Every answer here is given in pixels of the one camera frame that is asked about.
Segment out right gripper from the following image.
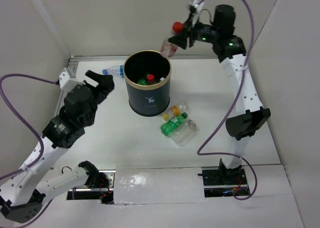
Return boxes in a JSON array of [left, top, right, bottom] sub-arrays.
[[167, 13, 219, 50]]

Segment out blue label water bottle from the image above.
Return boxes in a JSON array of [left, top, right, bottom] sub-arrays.
[[102, 65, 124, 78]]

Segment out red cap drink bottle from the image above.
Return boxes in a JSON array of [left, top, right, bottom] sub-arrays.
[[160, 22, 184, 59]]

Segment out red label water bottle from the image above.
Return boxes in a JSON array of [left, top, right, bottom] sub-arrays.
[[146, 74, 164, 85]]

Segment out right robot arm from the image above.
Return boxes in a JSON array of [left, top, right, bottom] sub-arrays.
[[168, 4, 271, 184]]

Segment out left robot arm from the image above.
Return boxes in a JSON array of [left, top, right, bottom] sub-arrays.
[[0, 71, 115, 227]]

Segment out dark green round bin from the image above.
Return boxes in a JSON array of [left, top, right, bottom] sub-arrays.
[[123, 50, 172, 117]]

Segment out small yellow cap bottle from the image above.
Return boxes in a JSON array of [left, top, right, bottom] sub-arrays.
[[162, 101, 190, 121]]

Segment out green bottle with cap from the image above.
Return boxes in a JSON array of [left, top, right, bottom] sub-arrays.
[[160, 112, 188, 136]]

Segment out clear plastic jar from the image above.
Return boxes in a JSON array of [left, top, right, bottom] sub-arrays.
[[171, 119, 197, 146]]

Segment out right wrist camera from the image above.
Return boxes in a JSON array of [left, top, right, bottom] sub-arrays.
[[188, 0, 204, 14]]

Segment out aluminium frame rail left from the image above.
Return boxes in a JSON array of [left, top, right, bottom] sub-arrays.
[[38, 57, 80, 170]]

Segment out aluminium frame rail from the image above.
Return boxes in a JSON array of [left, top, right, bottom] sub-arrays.
[[38, 57, 80, 170], [69, 54, 248, 61]]

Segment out aluminium frame rail back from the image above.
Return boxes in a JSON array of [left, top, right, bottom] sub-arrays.
[[69, 54, 248, 61]]

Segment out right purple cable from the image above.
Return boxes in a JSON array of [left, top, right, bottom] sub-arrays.
[[196, 0, 258, 201]]

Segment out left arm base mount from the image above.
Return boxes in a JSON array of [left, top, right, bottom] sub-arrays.
[[66, 170, 116, 204]]

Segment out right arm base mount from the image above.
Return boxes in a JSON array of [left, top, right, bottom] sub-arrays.
[[197, 162, 251, 198]]

